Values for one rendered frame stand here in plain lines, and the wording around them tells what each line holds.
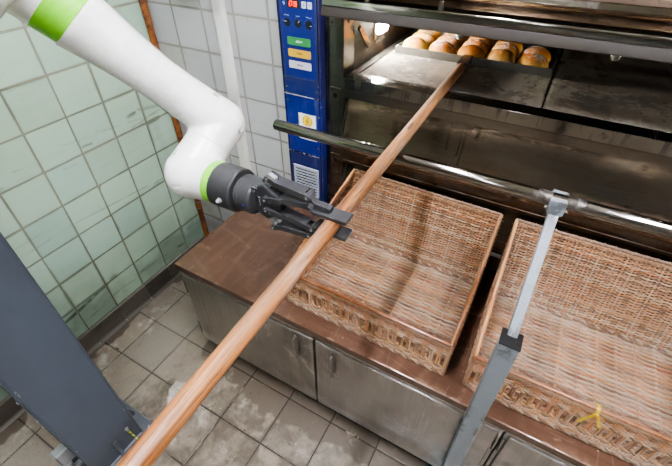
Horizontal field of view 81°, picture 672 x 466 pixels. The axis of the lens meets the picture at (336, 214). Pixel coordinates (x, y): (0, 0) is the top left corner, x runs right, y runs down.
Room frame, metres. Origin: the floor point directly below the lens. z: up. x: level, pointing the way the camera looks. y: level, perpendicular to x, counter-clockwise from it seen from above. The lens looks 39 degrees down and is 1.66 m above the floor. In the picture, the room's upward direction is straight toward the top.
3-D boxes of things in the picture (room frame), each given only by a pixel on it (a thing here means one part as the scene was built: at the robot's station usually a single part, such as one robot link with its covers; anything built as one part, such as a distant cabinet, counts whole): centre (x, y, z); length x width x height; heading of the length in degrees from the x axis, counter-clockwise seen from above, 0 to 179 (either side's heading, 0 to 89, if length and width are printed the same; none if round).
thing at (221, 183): (0.67, 0.21, 1.19); 0.12 x 0.06 x 0.09; 152
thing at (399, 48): (1.60, -0.55, 1.20); 0.55 x 0.36 x 0.03; 62
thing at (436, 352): (0.93, -0.19, 0.72); 0.56 x 0.49 x 0.28; 60
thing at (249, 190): (0.63, 0.14, 1.19); 0.09 x 0.07 x 0.08; 62
